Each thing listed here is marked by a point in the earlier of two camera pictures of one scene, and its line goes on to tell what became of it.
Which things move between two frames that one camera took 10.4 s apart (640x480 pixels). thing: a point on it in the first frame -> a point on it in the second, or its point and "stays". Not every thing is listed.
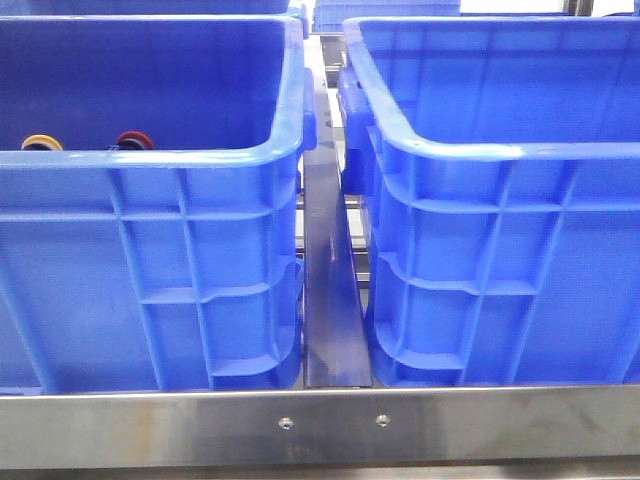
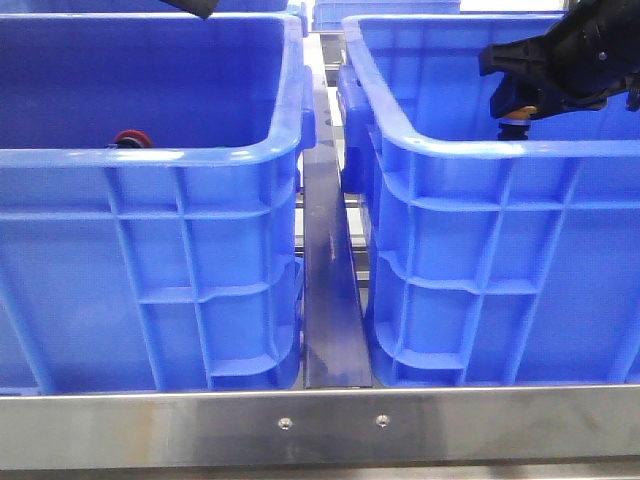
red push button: (135, 140) stays
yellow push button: (41, 142) -> (514, 125)
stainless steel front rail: (319, 427) stays
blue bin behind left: (149, 8) stays
